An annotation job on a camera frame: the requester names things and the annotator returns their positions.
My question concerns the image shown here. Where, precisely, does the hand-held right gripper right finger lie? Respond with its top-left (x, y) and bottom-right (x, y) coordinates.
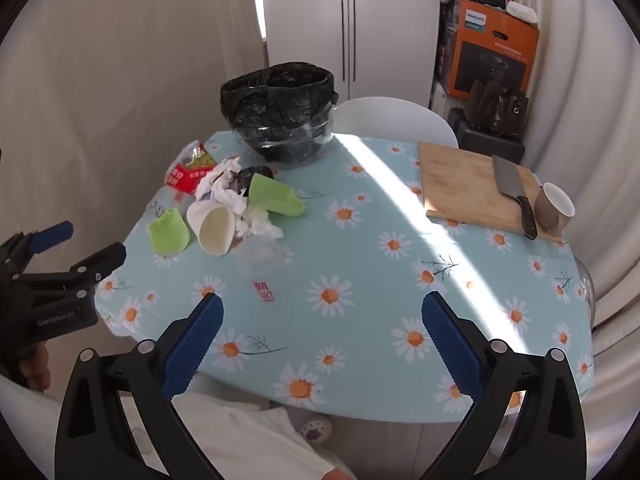
top-left (421, 291), bottom-right (587, 480)

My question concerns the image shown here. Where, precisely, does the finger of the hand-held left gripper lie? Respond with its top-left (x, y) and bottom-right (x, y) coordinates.
top-left (17, 241), bottom-right (127, 297)
top-left (0, 221), bottom-right (75, 274)

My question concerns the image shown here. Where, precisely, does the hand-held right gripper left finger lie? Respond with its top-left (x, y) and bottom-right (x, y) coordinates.
top-left (54, 292), bottom-right (236, 480)

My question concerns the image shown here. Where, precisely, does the green plastic cup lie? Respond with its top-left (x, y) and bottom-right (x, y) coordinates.
top-left (148, 207), bottom-right (192, 255)
top-left (248, 172), bottom-right (307, 219)

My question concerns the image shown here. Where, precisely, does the clear plastic cup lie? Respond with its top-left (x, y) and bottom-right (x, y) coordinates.
top-left (235, 237), bottom-right (288, 278)

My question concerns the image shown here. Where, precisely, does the white paper cup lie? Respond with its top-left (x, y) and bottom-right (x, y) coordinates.
top-left (186, 200), bottom-right (236, 257)

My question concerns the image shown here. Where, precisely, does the white tissue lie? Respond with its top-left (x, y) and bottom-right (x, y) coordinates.
top-left (195, 156), bottom-right (248, 213)
top-left (232, 205), bottom-right (285, 241)

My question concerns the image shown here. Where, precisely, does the clear bin with black bag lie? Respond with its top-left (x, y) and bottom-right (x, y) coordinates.
top-left (220, 62), bottom-right (340, 165)

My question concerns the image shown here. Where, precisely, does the person's left hand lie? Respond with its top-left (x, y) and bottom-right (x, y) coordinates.
top-left (17, 340), bottom-right (52, 393)

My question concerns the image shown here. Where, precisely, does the clear plastic container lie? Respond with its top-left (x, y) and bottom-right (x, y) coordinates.
top-left (165, 141), bottom-right (221, 195)

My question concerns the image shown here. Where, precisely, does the daisy print tablecloth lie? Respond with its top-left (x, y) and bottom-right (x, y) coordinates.
top-left (95, 130), bottom-right (596, 423)

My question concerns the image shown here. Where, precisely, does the white slipper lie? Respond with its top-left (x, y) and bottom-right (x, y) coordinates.
top-left (295, 415), bottom-right (333, 443)

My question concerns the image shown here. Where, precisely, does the wooden cutting board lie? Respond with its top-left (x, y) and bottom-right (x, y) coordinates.
top-left (417, 141), bottom-right (566, 241)

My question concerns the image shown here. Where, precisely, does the beige mug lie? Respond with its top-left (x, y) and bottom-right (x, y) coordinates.
top-left (534, 182), bottom-right (576, 236)

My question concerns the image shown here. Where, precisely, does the beige curtain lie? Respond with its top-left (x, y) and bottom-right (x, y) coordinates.
top-left (0, 0), bottom-right (266, 341)

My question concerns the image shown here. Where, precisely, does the black plastic container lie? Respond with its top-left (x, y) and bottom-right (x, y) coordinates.
top-left (235, 165), bottom-right (275, 193)

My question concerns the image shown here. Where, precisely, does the black stool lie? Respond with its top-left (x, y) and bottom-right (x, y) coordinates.
top-left (447, 107), bottom-right (526, 165)

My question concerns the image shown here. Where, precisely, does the white chair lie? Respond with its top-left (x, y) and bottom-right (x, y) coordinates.
top-left (332, 96), bottom-right (460, 150)

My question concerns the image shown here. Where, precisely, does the brown handbag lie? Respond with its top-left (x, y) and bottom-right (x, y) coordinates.
top-left (465, 80), bottom-right (530, 138)

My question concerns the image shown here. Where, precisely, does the white curtain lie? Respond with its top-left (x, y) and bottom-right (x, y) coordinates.
top-left (520, 0), bottom-right (640, 331)

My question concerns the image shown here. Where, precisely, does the orange cardboard box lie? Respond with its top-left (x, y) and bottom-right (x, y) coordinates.
top-left (437, 0), bottom-right (541, 103)

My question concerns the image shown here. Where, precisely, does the white wardrobe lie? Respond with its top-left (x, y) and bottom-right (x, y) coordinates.
top-left (262, 0), bottom-right (441, 111)

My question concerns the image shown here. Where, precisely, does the white pouch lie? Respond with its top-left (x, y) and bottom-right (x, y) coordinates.
top-left (506, 1), bottom-right (538, 23)

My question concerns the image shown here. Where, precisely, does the steel cleaver with black handle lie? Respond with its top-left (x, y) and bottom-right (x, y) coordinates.
top-left (492, 155), bottom-right (538, 241)

